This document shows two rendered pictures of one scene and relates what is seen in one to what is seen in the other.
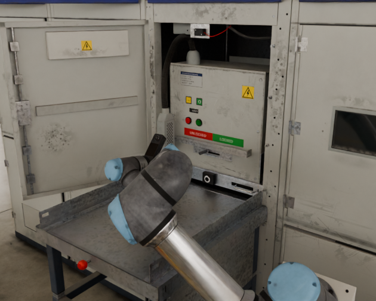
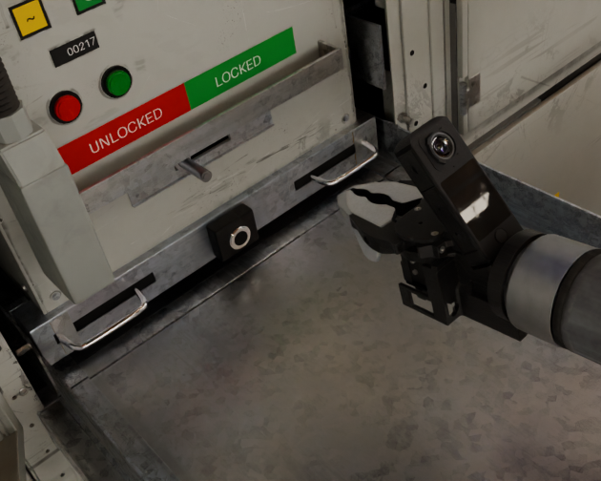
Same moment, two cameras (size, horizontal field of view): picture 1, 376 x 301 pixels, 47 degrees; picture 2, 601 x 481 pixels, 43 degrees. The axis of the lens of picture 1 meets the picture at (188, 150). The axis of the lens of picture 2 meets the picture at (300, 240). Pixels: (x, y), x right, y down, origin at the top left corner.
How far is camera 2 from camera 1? 1.63 m
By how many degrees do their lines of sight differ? 65
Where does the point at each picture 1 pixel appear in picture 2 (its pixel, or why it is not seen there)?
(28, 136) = not seen: outside the picture
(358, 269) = (577, 115)
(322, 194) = (528, 16)
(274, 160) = (415, 17)
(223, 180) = (270, 198)
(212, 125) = (175, 54)
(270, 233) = not seen: hidden behind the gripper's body
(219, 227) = (591, 240)
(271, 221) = not seen: hidden behind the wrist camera
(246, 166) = (316, 102)
